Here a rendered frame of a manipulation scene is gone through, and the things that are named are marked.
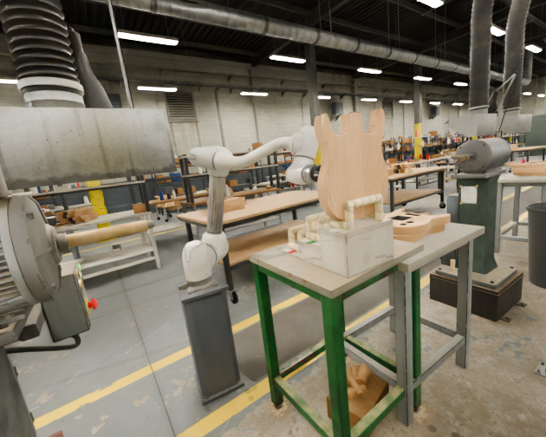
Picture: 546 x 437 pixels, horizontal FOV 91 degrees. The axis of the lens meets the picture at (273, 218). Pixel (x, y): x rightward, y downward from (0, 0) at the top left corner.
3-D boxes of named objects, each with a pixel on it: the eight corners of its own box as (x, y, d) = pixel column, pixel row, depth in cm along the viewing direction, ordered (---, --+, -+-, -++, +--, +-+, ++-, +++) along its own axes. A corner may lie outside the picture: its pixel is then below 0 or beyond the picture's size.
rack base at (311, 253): (322, 268, 111) (321, 247, 109) (298, 258, 125) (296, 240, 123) (366, 251, 125) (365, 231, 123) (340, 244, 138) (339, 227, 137)
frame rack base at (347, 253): (349, 279, 98) (346, 234, 95) (321, 268, 111) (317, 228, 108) (394, 258, 112) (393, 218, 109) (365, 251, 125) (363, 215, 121)
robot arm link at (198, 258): (179, 281, 160) (172, 246, 155) (198, 269, 177) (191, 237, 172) (203, 282, 154) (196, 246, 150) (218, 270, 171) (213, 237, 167)
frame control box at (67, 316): (-10, 397, 71) (-45, 309, 66) (9, 355, 88) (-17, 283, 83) (98, 353, 84) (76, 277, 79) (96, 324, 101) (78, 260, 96)
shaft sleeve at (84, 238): (65, 233, 65) (68, 237, 67) (68, 245, 64) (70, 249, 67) (145, 218, 74) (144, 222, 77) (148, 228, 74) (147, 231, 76)
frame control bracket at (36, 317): (21, 342, 70) (16, 329, 69) (33, 314, 85) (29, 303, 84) (40, 335, 72) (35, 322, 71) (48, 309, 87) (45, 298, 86)
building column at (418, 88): (420, 172, 1452) (419, 51, 1333) (412, 172, 1486) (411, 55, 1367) (424, 171, 1474) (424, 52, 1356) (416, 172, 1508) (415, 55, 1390)
